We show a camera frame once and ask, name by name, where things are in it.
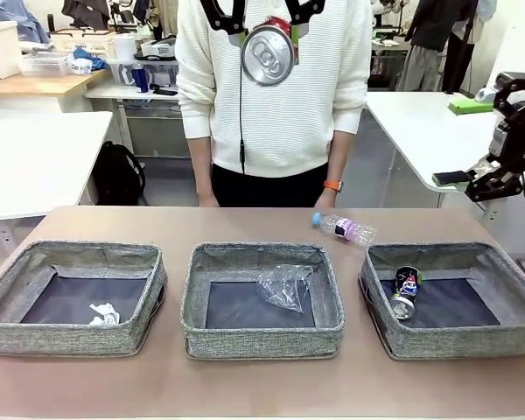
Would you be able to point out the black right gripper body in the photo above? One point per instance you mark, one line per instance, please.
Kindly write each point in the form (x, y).
(520, 140)

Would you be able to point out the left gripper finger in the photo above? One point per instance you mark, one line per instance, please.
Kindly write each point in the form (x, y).
(225, 17)
(304, 15)

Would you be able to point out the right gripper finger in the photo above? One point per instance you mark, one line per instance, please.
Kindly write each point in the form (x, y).
(490, 179)
(468, 107)

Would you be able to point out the crushed red drink can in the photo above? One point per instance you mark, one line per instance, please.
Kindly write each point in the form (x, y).
(269, 57)

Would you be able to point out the crushed black drink can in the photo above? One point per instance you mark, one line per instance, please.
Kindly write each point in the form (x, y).
(406, 289)

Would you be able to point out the clear bottle with blue cap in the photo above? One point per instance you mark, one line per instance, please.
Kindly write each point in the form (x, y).
(350, 229)

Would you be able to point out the clear plastic cup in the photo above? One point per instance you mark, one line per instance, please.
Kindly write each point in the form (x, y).
(284, 289)

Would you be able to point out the person's left forearm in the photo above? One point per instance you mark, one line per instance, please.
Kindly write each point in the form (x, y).
(341, 153)

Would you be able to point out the person's right forearm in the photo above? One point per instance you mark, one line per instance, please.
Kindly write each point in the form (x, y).
(200, 166)

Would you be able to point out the person's left hand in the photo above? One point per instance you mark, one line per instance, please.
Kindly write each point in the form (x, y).
(326, 200)

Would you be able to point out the person's right hand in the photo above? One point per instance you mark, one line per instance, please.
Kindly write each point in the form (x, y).
(207, 200)

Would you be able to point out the background person black trousers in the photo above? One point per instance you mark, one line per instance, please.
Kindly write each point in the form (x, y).
(459, 61)

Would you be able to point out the white black headset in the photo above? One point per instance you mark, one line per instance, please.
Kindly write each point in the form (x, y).
(157, 48)

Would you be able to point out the clear plastic storage box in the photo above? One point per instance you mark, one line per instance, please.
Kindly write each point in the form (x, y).
(162, 72)

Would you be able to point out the background person grey trousers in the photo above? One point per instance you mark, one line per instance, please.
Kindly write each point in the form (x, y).
(424, 35)

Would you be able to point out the black remote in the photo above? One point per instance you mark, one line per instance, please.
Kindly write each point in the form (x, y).
(164, 91)

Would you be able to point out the dark blue bottle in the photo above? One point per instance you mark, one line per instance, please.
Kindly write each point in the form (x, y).
(141, 79)

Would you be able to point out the white paper roll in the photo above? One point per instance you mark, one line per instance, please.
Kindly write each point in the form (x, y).
(124, 48)

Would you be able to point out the person in white sweater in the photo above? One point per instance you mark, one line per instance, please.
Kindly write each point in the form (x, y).
(280, 127)

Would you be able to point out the white desk with shelf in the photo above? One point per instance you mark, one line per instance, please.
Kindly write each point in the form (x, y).
(114, 93)

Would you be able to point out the blue cloth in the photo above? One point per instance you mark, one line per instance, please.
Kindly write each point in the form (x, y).
(94, 59)

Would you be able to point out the hanging dark jacket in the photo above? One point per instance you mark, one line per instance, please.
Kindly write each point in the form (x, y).
(85, 13)

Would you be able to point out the white plastic laundry basket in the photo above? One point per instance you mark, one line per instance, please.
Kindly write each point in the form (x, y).
(87, 44)

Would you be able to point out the white labelled pack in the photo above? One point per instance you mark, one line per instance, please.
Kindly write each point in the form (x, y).
(82, 67)

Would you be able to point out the orange wrist watch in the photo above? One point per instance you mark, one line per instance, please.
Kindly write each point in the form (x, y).
(334, 186)

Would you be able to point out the grey fabric basket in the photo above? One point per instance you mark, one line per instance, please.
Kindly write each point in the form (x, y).
(70, 337)
(262, 339)
(455, 341)

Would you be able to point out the small clear mesh crate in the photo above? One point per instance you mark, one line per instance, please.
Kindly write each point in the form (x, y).
(44, 65)

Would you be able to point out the black backpack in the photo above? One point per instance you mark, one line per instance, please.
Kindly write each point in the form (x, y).
(118, 175)

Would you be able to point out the hanging blue shirt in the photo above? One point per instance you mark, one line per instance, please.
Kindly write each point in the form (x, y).
(26, 22)

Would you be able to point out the wooden table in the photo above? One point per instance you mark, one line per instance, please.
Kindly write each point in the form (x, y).
(26, 87)

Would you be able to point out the white storage box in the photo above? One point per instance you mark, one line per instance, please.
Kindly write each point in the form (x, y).
(0, 48)

